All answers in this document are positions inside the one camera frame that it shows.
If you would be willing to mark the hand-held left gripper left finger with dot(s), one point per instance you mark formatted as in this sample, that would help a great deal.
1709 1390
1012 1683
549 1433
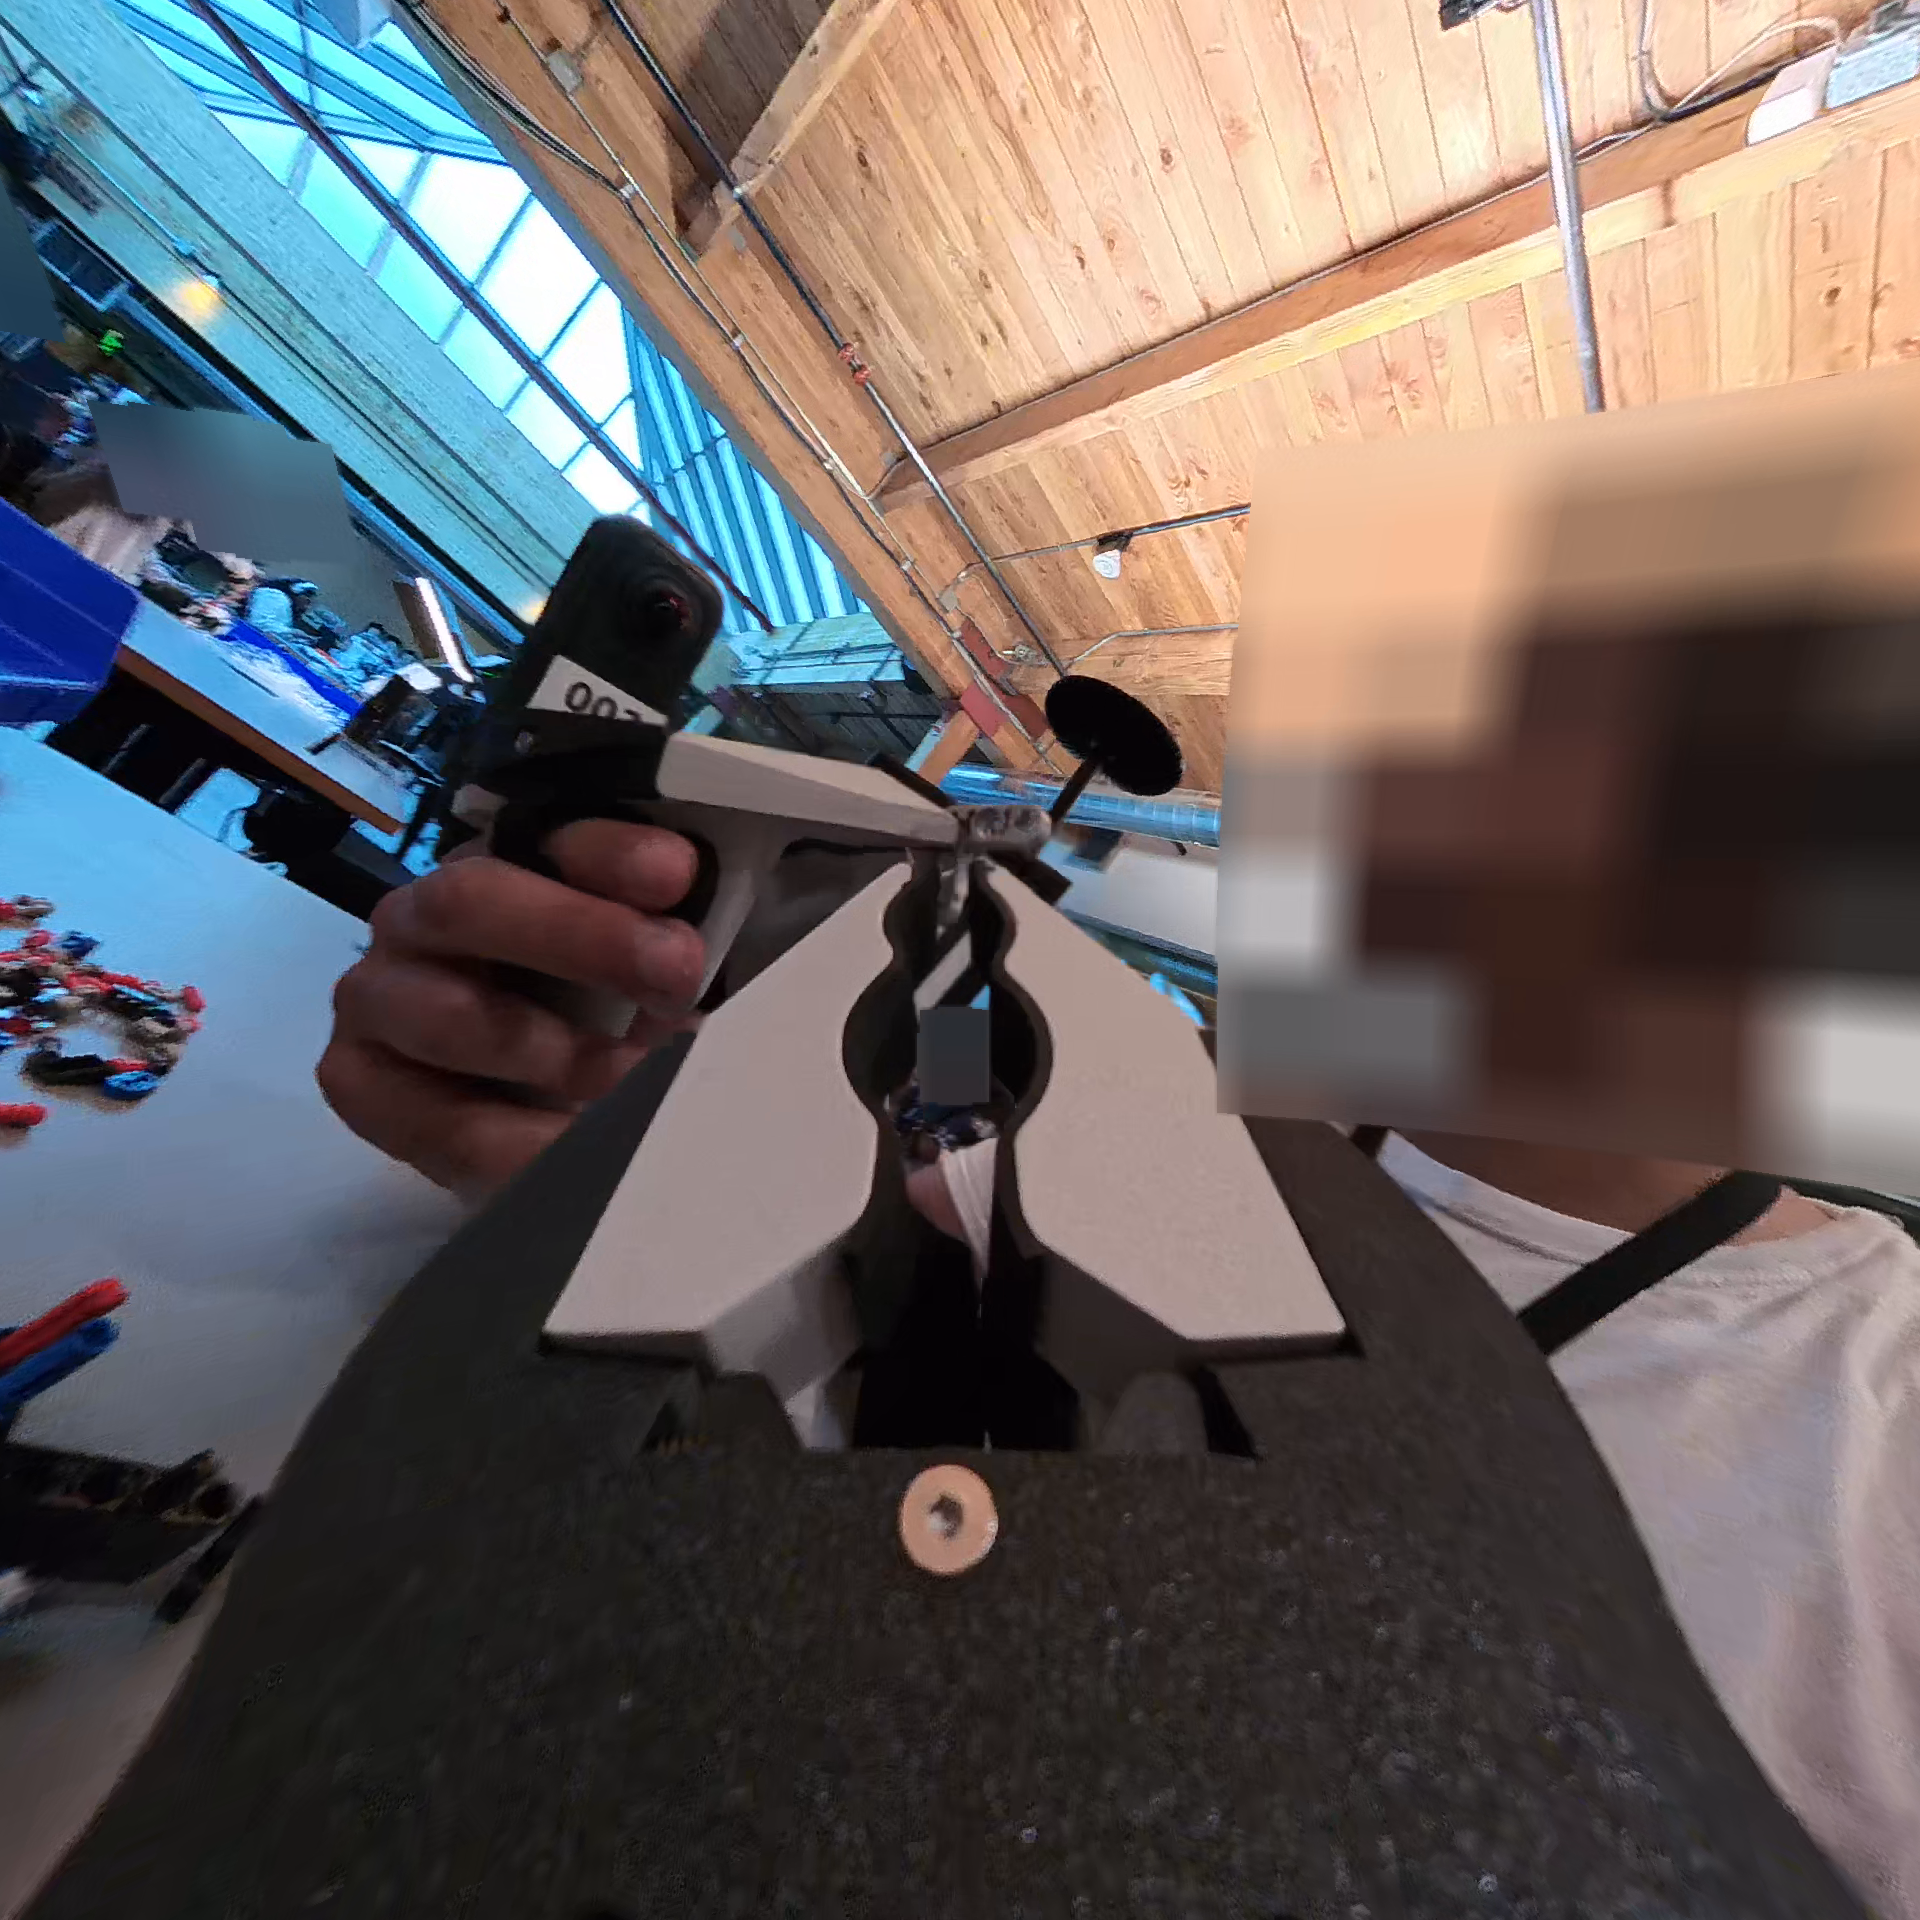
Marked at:
721 1201

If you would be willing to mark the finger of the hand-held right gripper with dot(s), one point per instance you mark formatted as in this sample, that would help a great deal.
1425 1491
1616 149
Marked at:
781 786

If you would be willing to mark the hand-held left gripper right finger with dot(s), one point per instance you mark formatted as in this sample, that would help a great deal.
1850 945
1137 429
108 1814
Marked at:
1172 1201

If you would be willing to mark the black disc lego piece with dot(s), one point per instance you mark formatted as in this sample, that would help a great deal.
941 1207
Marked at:
1119 735

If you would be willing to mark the black lego frame with axles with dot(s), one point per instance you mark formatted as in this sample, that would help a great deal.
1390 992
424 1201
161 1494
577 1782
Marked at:
89 1499

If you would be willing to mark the pile of small lego pieces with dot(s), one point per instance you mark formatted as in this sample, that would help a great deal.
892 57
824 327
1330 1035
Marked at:
89 990

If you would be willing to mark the person's right hand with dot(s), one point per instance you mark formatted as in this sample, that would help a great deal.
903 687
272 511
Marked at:
495 990

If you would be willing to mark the background wooden desk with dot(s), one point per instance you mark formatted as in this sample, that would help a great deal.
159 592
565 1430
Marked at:
255 704

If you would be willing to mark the blue storage bin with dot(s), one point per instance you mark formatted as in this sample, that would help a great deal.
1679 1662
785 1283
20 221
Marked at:
60 616

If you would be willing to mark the metal ceiling pole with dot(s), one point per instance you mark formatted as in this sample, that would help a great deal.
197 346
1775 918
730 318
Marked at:
1568 225

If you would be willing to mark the silver air duct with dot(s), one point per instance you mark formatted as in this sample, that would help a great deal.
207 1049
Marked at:
1154 819

